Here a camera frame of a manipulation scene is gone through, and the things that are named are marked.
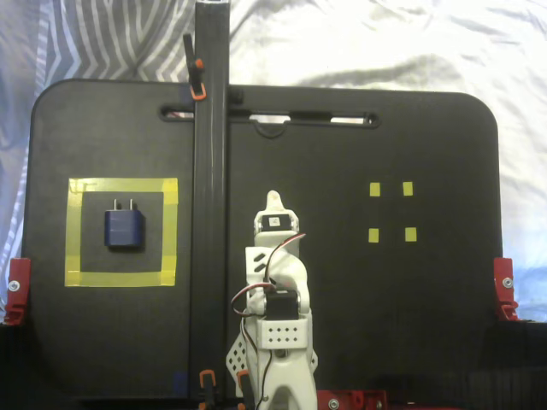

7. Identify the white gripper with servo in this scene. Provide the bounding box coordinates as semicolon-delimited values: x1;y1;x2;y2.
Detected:
252;190;302;247

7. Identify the blue white USB wall charger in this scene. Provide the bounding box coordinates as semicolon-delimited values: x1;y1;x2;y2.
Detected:
103;196;146;253

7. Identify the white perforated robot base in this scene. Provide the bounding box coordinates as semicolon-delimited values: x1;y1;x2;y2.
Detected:
225;332;321;396

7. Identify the orange black spring clamp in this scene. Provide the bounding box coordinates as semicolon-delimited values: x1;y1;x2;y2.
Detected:
182;32;209;103

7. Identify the yellow tape square outline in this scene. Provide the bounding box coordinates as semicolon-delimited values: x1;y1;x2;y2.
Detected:
63;177;179;289

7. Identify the small orange black clamp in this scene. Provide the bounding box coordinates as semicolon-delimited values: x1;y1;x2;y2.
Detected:
198;369;218;410
236;369;252;410

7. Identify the white grey patterned bedsheet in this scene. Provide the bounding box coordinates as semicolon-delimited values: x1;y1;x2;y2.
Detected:
0;0;547;325

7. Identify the red screw clamp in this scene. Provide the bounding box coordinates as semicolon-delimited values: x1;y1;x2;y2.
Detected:
318;389;389;410

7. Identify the black curved backdrop board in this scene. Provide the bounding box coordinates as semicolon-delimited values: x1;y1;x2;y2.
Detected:
0;318;547;410

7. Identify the red white servo cable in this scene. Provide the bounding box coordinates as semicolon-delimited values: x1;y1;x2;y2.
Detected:
230;284;269;319
267;232;308;288

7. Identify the red corner bracket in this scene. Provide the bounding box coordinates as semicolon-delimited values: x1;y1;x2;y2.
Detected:
4;257;32;326
493;257;521;322

